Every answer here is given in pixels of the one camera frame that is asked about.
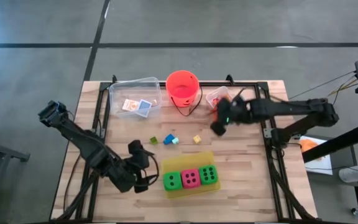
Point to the green foam die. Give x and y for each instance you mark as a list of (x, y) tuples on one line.
[(208, 175), (172, 181)]

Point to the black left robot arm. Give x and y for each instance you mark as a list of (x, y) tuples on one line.
[(85, 143)]

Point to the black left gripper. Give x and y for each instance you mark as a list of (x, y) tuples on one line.
[(139, 157)]

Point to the orange card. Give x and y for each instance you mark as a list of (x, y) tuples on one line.
[(130, 105)]

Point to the light cyan toy cube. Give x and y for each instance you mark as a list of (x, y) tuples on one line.
[(175, 141)]

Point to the grey metal stand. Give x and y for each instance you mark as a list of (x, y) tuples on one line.
[(5, 154)]

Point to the large clear plastic container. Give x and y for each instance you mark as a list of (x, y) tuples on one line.
[(129, 88)]

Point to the blue playing card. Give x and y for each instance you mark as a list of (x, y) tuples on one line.
[(144, 108)]

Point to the green toy cube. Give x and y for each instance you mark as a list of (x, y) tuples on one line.
[(153, 140)]

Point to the blue toy block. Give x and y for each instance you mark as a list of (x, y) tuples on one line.
[(167, 140)]

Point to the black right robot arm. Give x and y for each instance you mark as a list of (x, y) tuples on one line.
[(291, 107)]

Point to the yellow translucent plastic bin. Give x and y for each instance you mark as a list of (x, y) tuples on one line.
[(182, 160)]

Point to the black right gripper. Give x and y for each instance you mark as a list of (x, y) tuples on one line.
[(233, 110)]

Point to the orange plastic bucket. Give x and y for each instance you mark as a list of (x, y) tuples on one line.
[(182, 87)]

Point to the magenta toy brick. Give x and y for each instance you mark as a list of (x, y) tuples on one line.
[(215, 100)]

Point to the white side table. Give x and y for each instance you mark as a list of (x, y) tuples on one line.
[(322, 161)]

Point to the black caster wheel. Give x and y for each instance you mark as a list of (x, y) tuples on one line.
[(356, 212)]

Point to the orange cloth object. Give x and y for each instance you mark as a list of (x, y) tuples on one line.
[(308, 145)]

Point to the yellow toy cube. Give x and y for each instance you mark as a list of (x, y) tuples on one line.
[(197, 139)]

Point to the pink foam die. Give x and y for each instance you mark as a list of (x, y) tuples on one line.
[(191, 178)]

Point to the small clear plastic container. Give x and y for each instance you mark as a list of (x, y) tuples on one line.
[(211, 93)]

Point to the black diagonal beam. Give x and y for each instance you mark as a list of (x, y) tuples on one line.
[(337, 143)]

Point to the black aluminium table frame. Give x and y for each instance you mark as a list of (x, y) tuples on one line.
[(247, 84)]

